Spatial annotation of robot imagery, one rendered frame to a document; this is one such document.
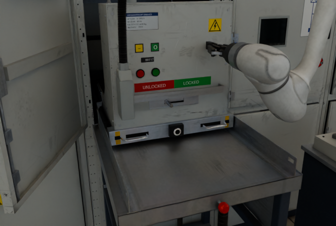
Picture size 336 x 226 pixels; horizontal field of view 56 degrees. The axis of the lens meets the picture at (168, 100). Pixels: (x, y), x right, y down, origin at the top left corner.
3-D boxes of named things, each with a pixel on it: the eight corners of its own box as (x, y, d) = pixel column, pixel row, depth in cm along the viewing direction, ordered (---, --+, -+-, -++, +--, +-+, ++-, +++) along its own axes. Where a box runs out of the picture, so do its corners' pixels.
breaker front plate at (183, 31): (227, 118, 136) (233, 2, 121) (116, 134, 122) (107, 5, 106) (226, 117, 137) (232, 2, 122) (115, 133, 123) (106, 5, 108)
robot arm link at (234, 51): (260, 71, 100) (249, 67, 105) (262, 42, 97) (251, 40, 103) (234, 74, 97) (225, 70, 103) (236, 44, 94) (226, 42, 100)
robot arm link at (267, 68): (227, 57, 95) (248, 88, 100) (257, 68, 81) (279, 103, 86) (253, 34, 95) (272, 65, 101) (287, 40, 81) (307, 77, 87)
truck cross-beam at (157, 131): (233, 127, 138) (233, 114, 136) (109, 146, 122) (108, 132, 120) (227, 122, 143) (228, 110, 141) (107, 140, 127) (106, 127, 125)
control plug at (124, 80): (135, 119, 111) (133, 71, 106) (121, 121, 110) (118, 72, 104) (130, 112, 118) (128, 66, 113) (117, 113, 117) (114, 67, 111)
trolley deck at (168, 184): (300, 189, 107) (303, 173, 105) (118, 232, 88) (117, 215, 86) (212, 118, 167) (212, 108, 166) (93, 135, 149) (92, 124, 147)
